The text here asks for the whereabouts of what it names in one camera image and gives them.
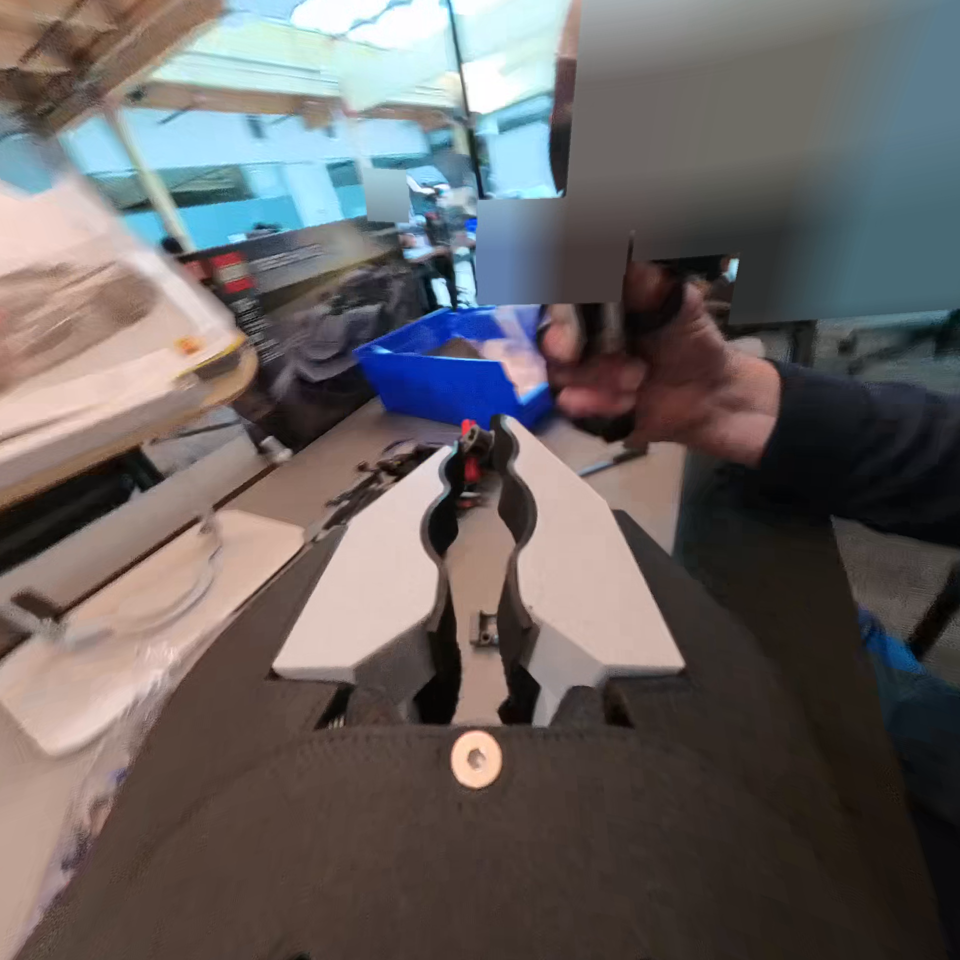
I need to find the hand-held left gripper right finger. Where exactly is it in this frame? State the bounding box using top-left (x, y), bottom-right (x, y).
top-left (489, 414), bottom-right (687, 726)

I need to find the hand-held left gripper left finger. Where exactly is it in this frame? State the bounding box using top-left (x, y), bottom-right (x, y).
top-left (272, 444), bottom-right (462, 725)

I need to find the large toy brick car model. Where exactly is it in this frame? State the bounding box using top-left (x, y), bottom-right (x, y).
top-left (326, 441), bottom-right (444, 530)

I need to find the grey brick beam assembly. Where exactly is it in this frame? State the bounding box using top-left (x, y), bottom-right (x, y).
top-left (456, 418), bottom-right (498, 515)

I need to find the person's right forearm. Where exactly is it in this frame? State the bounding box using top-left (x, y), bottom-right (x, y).
top-left (757, 358), bottom-right (960, 545)

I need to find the dark toy set box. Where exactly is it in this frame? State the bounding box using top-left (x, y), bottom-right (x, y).
top-left (178, 221), bottom-right (432, 451)

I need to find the person's right hand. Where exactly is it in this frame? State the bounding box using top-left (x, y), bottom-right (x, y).
top-left (538, 285), bottom-right (783, 468)

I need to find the grey rod brick piece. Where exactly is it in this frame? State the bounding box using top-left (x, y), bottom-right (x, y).
top-left (576, 446), bottom-right (648, 479)

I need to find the black perforated board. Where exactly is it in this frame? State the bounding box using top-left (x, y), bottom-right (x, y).
top-left (673, 450), bottom-right (901, 751)

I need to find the blue plastic bin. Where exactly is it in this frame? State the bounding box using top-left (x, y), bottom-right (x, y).
top-left (352, 303), bottom-right (558, 435)

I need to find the white book stand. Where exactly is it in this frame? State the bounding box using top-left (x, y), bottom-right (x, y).
top-left (0, 341), bottom-right (305, 759)

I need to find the black metal pole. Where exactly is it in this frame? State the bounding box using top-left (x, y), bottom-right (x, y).
top-left (447, 0), bottom-right (487, 202)

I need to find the person's leg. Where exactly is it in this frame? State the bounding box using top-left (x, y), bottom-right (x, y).
top-left (855, 607), bottom-right (960, 826)

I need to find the building manual in plastic sleeve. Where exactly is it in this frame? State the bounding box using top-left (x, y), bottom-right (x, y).
top-left (0, 176), bottom-right (249, 402)

